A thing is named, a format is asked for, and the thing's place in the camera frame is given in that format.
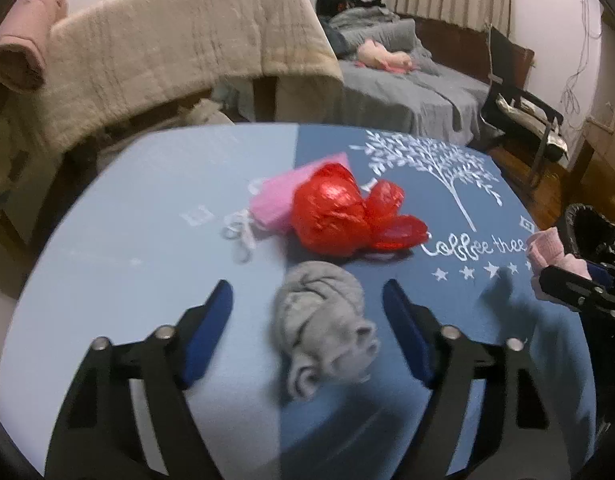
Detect shiny chair cushion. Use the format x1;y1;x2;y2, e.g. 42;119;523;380
495;95;568;153

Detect grey duvet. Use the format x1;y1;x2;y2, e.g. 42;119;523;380
330;6;438;76

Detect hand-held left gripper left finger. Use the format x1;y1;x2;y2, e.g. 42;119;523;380
44;279;234;480

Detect beige quilt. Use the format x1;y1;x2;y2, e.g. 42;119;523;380
44;0;344;148

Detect pink towel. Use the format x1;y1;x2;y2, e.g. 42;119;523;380
0;0;68;93

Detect red plastic bag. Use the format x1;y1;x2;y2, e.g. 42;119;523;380
291;162;431;260

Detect pink sock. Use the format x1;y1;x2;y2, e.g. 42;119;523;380
526;227;593;302

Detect hanging wall cables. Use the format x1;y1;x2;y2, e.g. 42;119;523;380
562;0;603;116

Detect dark grey clothing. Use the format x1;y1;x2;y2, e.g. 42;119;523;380
331;29;361;59

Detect wooden cabinet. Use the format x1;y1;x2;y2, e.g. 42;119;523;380
570;100;615;201

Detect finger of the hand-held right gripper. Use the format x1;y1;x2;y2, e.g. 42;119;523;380
539;264;615;328
585;257;615;295

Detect black-lined trash bin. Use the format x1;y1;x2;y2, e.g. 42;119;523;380
560;202;615;271

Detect bed with grey sheet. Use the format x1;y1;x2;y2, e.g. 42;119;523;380
332;10;535;146

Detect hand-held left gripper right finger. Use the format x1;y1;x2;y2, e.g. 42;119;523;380
382;279;571;480

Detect grey cloth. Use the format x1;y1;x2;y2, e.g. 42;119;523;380
273;260;379;402

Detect pink plush toy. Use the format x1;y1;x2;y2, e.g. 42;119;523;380
356;39;421;73

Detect pink face mask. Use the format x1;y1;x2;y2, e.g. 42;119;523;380
221;152;351;263

